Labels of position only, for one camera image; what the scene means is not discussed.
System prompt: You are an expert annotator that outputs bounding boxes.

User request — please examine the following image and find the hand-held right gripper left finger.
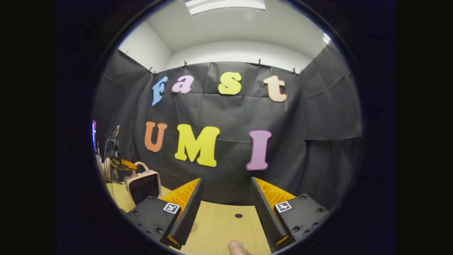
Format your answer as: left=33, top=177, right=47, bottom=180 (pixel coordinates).
left=127, top=178, right=204, bottom=250

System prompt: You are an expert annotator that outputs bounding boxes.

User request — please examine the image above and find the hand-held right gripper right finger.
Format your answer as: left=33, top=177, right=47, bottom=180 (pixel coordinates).
left=251, top=177, right=331, bottom=253

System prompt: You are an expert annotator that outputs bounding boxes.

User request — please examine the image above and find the pink suitcase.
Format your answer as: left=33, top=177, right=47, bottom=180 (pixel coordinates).
left=124, top=162, right=162, bottom=206

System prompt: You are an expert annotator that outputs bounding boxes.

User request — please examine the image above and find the large ceiling light panel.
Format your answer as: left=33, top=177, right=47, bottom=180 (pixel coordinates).
left=186, top=0, right=266, bottom=15

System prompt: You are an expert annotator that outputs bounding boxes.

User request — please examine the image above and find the black backdrop cloth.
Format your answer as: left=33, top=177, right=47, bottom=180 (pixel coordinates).
left=93, top=48, right=363, bottom=209

